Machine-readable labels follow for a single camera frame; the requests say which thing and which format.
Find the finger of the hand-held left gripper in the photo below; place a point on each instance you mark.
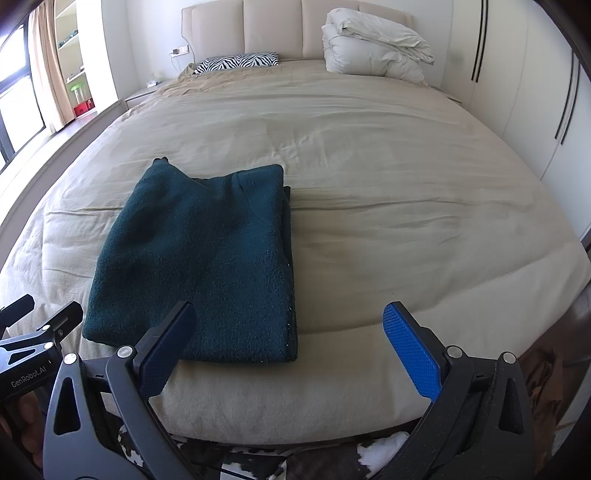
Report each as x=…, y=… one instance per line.
x=18, y=307
x=60, y=323

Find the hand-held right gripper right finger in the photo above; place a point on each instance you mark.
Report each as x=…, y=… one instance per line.
x=411, y=350

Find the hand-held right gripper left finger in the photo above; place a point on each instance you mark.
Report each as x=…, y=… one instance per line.
x=171, y=341

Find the dark green sweater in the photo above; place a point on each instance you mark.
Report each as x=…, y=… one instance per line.
x=194, y=258

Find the person's left hand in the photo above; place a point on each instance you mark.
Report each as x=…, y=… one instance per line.
x=27, y=420

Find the brown cloth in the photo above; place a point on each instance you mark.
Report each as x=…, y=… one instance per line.
x=549, y=378

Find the cowhide rug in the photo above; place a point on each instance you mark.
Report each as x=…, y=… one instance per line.
x=258, y=461

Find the bed with beige cover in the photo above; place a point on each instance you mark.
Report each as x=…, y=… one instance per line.
x=392, y=184

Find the red box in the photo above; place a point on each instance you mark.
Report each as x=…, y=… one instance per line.
x=84, y=110

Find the green container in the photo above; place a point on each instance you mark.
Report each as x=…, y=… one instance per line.
x=76, y=91

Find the white nightstand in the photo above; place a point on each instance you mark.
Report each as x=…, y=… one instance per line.
x=138, y=97

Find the beige curtain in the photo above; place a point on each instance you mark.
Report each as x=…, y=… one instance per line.
x=48, y=69

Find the white open shelf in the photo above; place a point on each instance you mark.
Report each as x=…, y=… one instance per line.
x=87, y=50

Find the white wardrobe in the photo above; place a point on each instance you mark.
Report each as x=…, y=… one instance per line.
x=521, y=92

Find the zebra print pillow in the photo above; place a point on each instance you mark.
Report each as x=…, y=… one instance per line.
x=240, y=61

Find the folded white duvet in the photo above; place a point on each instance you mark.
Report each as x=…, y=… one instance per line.
x=369, y=50

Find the beige padded headboard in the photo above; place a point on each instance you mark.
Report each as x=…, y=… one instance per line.
x=272, y=27

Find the window with dark frame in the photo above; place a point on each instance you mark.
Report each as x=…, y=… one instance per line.
x=18, y=92

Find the wall power outlet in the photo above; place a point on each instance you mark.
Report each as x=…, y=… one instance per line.
x=180, y=50

